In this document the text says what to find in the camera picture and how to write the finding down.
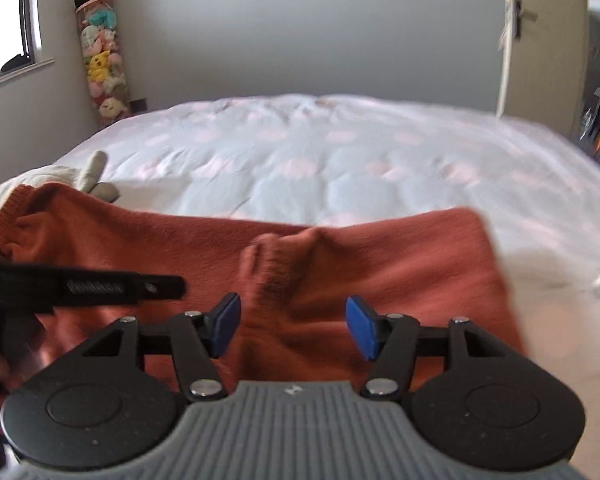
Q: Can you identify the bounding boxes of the rust red fleece garment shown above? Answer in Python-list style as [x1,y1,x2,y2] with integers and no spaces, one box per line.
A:
[0,183,522,387]

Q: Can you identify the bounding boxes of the cream folded garment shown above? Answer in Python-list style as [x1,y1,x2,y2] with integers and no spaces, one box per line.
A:
[0,165,82,210]

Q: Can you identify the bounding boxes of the grey plush toy on bed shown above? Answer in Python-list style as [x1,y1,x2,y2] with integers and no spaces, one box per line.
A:
[76,151,120,204]

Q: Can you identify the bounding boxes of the bed with white polka-dot cover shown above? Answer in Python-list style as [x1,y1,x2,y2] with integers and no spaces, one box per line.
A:
[60,96,600,479]

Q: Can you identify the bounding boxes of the plush toy storage tube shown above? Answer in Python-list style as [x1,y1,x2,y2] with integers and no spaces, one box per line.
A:
[76,0,131,126]

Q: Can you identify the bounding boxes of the cream room door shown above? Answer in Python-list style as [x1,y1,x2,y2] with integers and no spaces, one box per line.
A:
[496,0,588,138]

